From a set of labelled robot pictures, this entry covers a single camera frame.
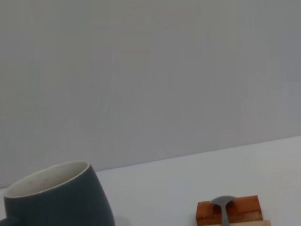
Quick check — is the dark grey-blue coffee mug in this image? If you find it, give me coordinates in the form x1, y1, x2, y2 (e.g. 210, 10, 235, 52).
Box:
3, 160, 116, 226

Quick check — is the pink handled metal spoon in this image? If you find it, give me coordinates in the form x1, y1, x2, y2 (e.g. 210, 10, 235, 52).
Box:
210, 195, 236, 226

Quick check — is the light wooden bridge block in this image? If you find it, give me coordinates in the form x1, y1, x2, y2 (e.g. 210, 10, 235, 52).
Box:
229, 219, 272, 226

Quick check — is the orange-brown wooden block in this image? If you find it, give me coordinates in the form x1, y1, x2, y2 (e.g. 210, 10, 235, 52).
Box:
196, 194, 263, 226

